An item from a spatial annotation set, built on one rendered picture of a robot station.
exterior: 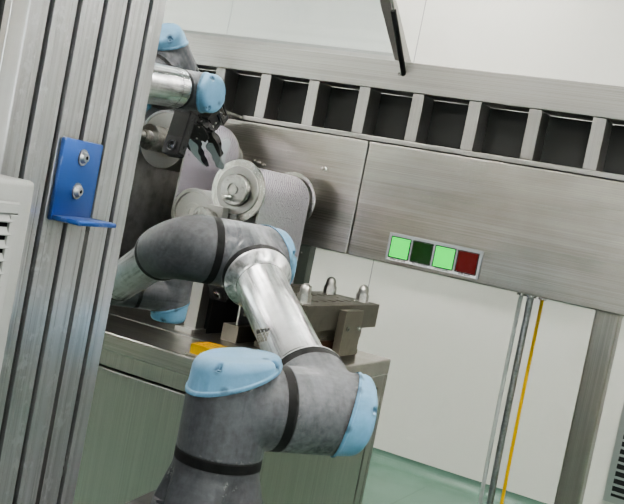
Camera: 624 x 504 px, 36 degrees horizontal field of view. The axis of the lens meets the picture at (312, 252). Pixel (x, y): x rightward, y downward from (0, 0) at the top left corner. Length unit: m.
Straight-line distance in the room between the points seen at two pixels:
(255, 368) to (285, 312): 0.24
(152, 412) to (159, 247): 0.56
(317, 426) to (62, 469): 0.32
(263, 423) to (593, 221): 1.24
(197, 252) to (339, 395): 0.42
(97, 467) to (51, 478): 0.99
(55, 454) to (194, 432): 0.18
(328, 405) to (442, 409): 3.62
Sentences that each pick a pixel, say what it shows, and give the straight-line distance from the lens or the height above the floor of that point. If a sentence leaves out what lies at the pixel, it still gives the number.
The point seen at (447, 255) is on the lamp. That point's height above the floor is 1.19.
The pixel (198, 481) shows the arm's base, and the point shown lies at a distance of 1.24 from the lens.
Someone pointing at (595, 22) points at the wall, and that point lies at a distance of 4.82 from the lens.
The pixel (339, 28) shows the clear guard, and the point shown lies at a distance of 2.54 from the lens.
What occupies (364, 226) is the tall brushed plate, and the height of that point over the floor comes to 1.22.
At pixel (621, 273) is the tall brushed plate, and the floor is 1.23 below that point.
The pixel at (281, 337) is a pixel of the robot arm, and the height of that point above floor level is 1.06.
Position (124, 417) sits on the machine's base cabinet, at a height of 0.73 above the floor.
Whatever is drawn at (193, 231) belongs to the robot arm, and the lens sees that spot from 1.57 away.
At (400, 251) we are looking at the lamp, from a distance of 2.40.
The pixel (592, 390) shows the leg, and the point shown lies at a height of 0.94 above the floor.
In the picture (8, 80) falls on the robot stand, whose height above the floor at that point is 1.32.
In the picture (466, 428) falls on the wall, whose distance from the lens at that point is 4.85.
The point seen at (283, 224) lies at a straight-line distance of 2.34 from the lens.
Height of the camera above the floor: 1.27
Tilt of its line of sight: 3 degrees down
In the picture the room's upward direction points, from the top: 11 degrees clockwise
